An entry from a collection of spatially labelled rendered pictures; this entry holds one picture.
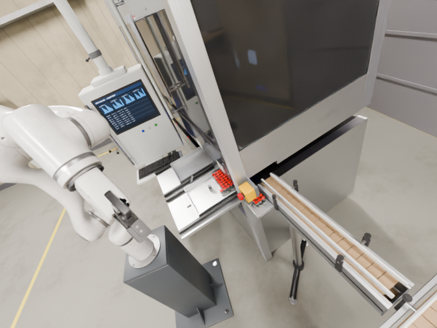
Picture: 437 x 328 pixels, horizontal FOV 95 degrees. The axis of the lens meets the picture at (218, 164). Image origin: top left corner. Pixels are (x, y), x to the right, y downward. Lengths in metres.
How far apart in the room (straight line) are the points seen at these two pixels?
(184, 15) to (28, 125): 0.49
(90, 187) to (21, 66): 4.61
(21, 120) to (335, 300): 1.87
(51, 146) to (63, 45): 4.23
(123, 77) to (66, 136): 1.27
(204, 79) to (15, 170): 0.69
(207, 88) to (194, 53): 0.12
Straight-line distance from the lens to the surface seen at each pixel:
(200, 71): 0.76
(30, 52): 4.87
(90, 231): 1.01
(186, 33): 0.74
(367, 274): 0.91
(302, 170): 1.38
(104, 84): 1.75
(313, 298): 1.86
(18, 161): 0.92
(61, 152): 0.47
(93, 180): 0.44
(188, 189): 1.37
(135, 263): 1.29
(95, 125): 0.51
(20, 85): 5.12
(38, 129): 0.49
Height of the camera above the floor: 1.80
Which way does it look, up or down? 40 degrees down
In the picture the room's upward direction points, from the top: 23 degrees counter-clockwise
